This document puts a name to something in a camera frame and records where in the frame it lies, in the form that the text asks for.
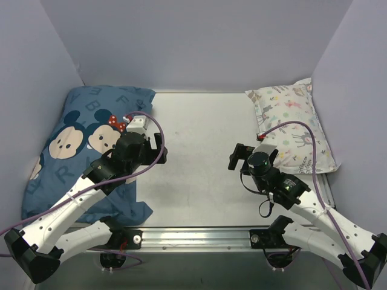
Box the blue cartoon print pillowcase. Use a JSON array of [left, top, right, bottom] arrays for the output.
[[21, 85, 156, 219]]

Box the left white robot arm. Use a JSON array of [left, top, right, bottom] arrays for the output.
[[1, 132, 166, 284]]

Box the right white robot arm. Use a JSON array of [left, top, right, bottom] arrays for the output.
[[228, 143, 386, 289]]

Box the floral deer print pillow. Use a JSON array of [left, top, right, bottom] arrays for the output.
[[246, 78, 339, 175]]

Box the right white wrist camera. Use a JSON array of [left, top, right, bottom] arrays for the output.
[[253, 134, 278, 155]]

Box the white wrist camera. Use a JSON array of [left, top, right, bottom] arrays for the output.
[[126, 115, 149, 135], [253, 134, 278, 155]]

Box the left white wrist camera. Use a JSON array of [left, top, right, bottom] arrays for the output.
[[126, 115, 149, 135]]

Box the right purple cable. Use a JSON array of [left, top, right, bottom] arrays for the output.
[[262, 121, 372, 290]]

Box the purple cable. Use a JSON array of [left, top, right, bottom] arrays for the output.
[[0, 111, 167, 257], [262, 121, 372, 290]]

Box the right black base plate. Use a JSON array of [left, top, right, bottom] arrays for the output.
[[249, 228, 287, 250]]

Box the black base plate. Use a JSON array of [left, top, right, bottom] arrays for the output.
[[106, 228, 143, 251], [249, 228, 287, 250]]

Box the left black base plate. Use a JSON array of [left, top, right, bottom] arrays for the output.
[[106, 228, 143, 251]]

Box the aluminium mounting rail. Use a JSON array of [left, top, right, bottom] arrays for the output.
[[126, 227, 268, 253]]

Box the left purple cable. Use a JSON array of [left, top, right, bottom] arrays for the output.
[[0, 111, 167, 257]]

